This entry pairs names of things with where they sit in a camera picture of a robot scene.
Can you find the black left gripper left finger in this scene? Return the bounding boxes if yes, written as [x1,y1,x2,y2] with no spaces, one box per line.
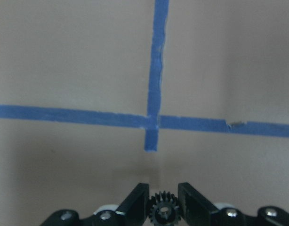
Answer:
[41,183,149,226]

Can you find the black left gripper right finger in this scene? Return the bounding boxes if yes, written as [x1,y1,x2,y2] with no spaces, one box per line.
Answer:
[178,182,289,226]

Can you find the small black bearing gear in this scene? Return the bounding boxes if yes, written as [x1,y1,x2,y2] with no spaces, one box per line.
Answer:
[147,191,181,226]

